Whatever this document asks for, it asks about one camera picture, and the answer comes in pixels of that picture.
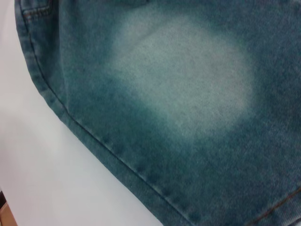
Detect blue denim shorts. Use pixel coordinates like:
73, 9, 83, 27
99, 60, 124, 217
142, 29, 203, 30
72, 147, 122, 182
14, 0, 301, 226

